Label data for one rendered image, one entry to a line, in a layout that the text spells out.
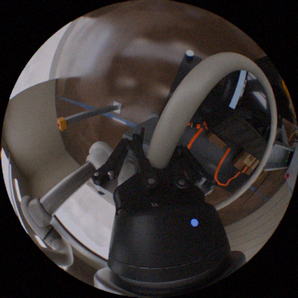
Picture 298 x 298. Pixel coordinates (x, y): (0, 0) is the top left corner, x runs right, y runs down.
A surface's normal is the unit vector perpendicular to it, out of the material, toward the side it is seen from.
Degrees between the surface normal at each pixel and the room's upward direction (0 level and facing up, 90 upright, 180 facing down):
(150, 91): 0
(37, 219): 100
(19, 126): 90
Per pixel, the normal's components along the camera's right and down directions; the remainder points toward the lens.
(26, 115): 0.89, 0.44
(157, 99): -0.36, 0.48
